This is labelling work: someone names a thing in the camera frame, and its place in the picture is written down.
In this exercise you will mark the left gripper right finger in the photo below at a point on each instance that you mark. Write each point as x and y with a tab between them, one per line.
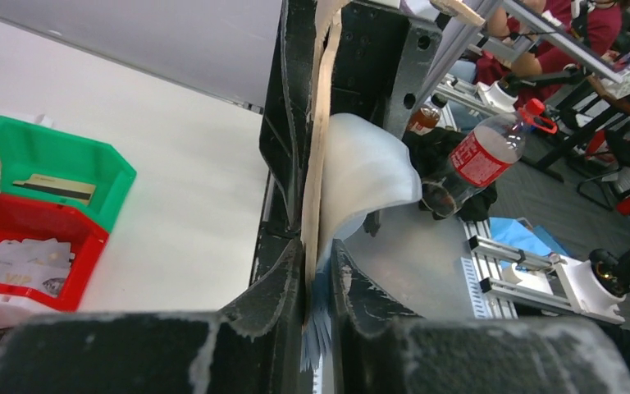
380	346

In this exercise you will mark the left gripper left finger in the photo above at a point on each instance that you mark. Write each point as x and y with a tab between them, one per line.
251	345

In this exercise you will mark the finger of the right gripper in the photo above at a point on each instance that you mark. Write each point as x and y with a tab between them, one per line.
382	60
284	136

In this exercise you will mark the tan leather card holder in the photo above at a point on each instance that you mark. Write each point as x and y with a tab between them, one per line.
354	168

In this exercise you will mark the gold card in green bin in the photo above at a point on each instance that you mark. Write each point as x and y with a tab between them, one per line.
78	191

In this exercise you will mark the white cards in red bin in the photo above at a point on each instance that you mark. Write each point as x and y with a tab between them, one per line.
40	265

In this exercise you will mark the cola bottle red label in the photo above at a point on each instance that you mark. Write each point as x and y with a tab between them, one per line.
483	155

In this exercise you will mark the person in red shirt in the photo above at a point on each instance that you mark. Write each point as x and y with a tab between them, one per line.
596	29

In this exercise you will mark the green plastic bin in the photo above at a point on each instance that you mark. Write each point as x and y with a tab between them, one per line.
27	149

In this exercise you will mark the red plastic bin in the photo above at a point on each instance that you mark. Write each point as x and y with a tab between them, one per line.
22	218

